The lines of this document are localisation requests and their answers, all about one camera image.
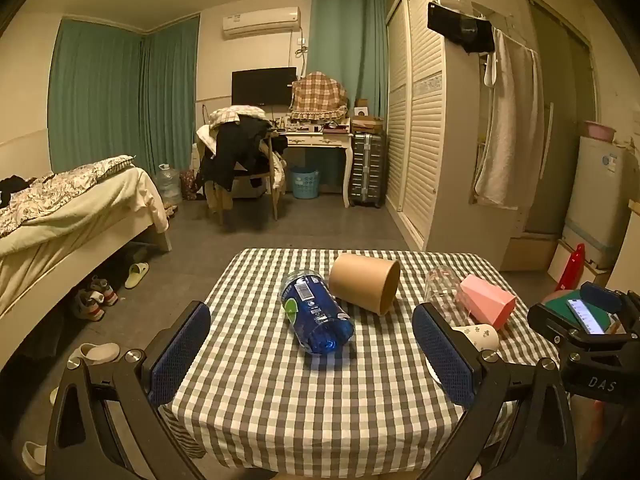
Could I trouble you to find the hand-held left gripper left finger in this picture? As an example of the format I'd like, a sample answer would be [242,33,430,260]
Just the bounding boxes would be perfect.
[46,301,212,480]

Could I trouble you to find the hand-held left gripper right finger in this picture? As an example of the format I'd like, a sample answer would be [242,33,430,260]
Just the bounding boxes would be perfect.
[412,302,578,480]

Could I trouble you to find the blue plastic bottle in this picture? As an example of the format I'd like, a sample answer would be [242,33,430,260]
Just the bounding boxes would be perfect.
[279,269,356,358]

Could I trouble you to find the white patterned paper cup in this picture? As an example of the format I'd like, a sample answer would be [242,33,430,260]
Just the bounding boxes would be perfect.
[451,324,500,353]

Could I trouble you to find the pink cup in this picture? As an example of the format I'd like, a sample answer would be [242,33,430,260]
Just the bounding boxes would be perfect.
[459,275,517,330]

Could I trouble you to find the clear glass cup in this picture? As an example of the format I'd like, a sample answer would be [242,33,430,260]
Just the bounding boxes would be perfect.
[424,266,473,326]

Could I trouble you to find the brown paper cup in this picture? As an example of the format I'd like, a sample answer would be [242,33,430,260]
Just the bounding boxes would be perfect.
[328,253,402,317]

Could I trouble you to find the white slipper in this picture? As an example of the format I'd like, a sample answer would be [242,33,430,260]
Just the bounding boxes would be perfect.
[67,343,121,365]
[22,441,47,475]

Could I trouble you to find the pale green slipper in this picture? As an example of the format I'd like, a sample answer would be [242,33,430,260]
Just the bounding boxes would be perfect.
[125,262,150,289]

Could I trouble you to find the white sneaker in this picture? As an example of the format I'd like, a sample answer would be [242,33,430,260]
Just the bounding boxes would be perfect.
[90,277,119,306]
[70,287,106,322]

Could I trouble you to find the checkered tablecloth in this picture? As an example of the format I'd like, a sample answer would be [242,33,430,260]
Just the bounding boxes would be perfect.
[160,247,561,473]

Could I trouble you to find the green pad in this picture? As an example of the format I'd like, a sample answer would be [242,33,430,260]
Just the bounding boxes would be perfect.
[542,287,621,333]

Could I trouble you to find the smartphone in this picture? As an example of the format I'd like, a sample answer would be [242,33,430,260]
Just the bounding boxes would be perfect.
[567,297,608,335]

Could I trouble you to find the black phone holder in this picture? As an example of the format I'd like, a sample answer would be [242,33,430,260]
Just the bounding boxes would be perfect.
[527,282,640,403]

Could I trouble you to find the white carton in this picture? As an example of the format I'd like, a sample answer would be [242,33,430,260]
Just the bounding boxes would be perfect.
[547,240,611,286]

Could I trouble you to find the bed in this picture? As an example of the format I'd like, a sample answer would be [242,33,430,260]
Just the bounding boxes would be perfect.
[0,155,173,361]

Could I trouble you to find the red plastic bottle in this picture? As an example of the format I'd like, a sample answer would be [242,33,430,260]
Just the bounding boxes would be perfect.
[556,243,587,291]

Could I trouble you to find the large water jug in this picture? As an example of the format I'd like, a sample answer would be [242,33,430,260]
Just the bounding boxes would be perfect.
[154,164,181,204]

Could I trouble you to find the wooden chair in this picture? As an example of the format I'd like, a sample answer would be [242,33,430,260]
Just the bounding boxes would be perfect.
[207,130,288,226]

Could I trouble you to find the grey suitcase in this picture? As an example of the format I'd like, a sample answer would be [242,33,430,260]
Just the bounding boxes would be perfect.
[348,131,387,208]

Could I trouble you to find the patterned blanket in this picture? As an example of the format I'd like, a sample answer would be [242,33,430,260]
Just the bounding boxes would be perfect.
[0,155,136,238]

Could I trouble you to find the black clothing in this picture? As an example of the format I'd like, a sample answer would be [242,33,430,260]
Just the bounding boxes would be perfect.
[200,116,273,193]

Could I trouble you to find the blue plastic basket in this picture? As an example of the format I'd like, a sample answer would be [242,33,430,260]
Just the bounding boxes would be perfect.
[290,166,320,199]

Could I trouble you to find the white louvered wardrobe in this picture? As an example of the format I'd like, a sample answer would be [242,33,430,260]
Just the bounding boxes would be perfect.
[385,0,531,261]

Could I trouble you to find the white washing machine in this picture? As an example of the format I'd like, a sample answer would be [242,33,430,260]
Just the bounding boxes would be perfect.
[562,135,636,268]

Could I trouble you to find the white towel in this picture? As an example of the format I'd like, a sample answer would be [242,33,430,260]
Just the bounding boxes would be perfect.
[474,27,543,208]

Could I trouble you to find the cardboard box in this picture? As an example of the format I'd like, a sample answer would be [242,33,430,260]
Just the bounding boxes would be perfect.
[350,116,386,134]

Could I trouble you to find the white desk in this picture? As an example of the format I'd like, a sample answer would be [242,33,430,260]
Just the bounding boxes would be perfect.
[272,127,353,208]

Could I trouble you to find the green curtain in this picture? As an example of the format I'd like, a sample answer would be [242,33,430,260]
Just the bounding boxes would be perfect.
[47,17,146,176]
[141,16,201,161]
[308,0,390,121]

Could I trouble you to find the glass door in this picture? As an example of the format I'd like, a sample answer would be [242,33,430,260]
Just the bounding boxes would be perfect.
[522,0,598,241]

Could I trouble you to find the pink basin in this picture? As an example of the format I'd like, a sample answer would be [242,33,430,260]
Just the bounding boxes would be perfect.
[580,121,617,142]

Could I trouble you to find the black television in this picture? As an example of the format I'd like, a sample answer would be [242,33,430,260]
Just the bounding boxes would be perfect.
[231,67,297,107]

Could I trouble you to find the plaid cover cloth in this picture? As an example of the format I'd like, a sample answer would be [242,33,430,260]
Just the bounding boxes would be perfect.
[287,72,349,123]

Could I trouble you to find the white air conditioner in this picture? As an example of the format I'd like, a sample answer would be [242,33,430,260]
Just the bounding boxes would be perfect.
[222,7,301,39]

